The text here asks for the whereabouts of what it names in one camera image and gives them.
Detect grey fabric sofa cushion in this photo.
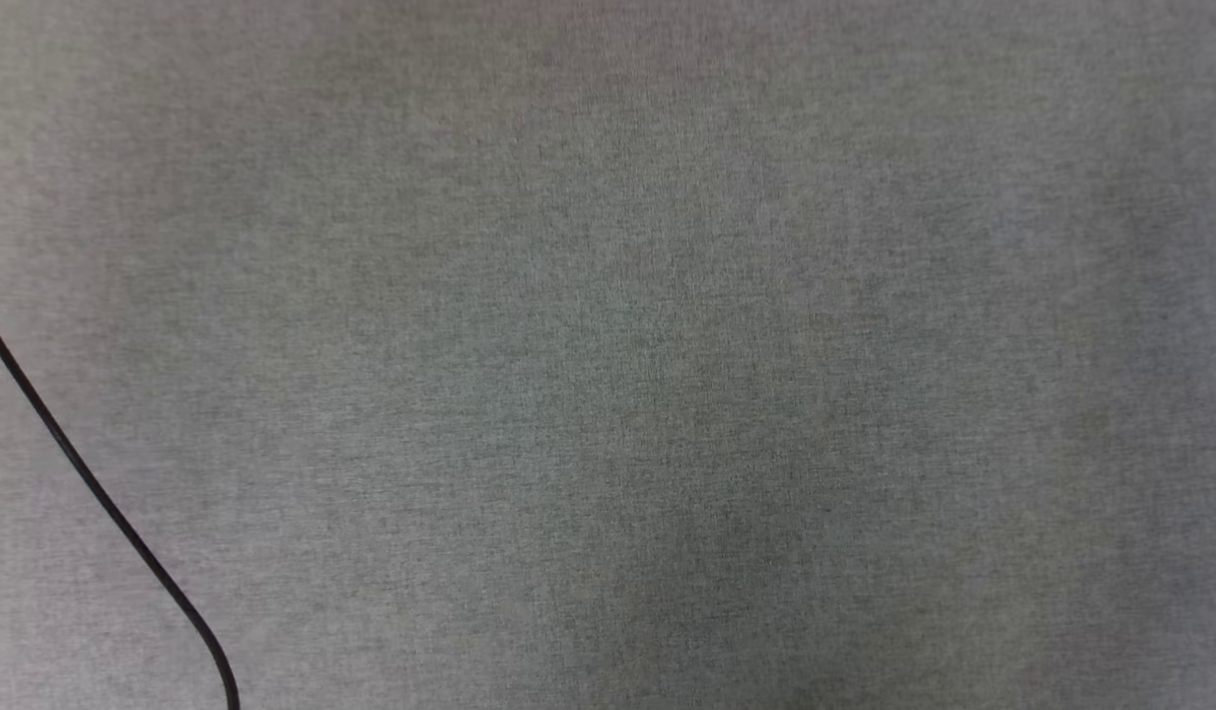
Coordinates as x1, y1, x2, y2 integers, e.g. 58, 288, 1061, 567
0, 0, 1216, 710

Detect thin black cable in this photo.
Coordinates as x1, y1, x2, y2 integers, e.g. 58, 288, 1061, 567
0, 296, 243, 710

